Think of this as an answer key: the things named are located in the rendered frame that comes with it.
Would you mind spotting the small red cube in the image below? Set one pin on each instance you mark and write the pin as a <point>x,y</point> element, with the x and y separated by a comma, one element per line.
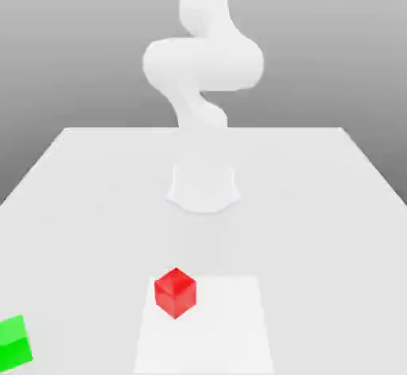
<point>175,293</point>

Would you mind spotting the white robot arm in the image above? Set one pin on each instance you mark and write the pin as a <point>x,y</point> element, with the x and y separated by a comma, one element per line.
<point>203,63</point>

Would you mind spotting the small green cube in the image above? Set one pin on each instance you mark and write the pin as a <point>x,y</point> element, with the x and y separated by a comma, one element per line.
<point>12,343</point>

